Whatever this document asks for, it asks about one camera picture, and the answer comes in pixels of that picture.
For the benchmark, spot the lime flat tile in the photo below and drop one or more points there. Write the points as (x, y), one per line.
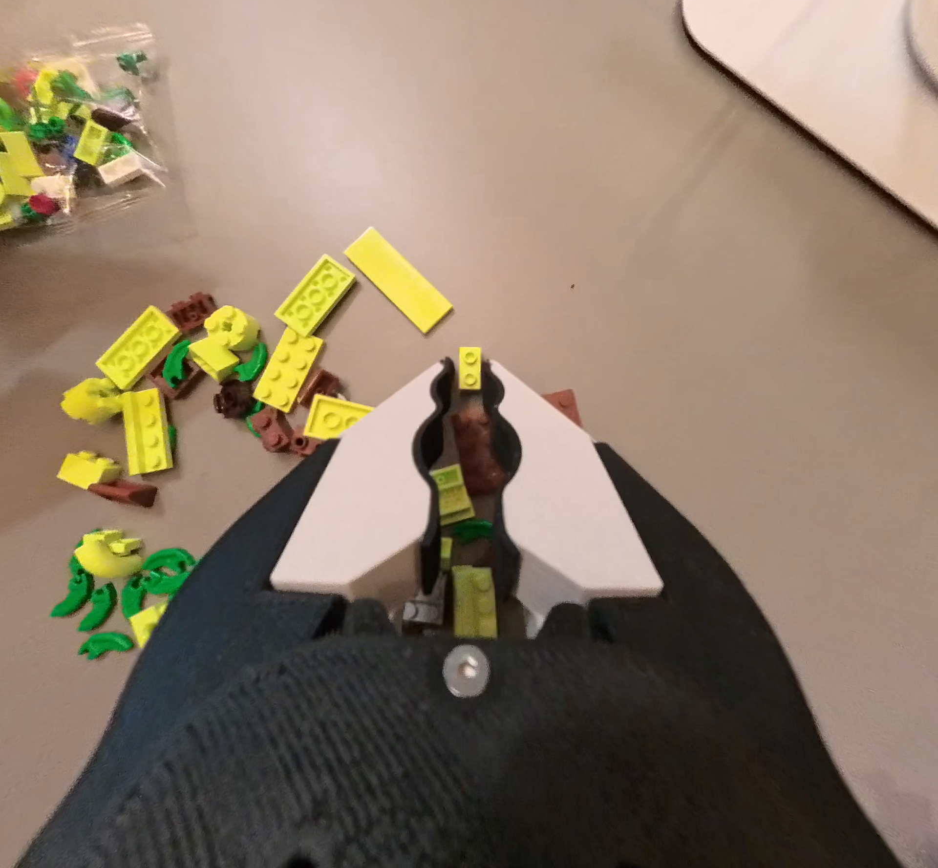
(399, 282)

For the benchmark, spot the large brown studded plate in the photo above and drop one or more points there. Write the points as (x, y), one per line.
(568, 406)

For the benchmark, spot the small lime two-stud plate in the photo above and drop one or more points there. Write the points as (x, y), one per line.
(470, 368)

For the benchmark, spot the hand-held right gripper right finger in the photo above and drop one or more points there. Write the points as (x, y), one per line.
(579, 516)

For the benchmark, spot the pile of toy bricks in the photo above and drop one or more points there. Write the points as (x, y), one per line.
(293, 362)

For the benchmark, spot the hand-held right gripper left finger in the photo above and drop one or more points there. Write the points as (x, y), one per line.
(352, 516)

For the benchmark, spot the small sealed bag of pieces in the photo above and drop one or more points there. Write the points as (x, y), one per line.
(73, 142)

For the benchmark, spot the white monitor stand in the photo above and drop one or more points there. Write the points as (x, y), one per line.
(806, 40)

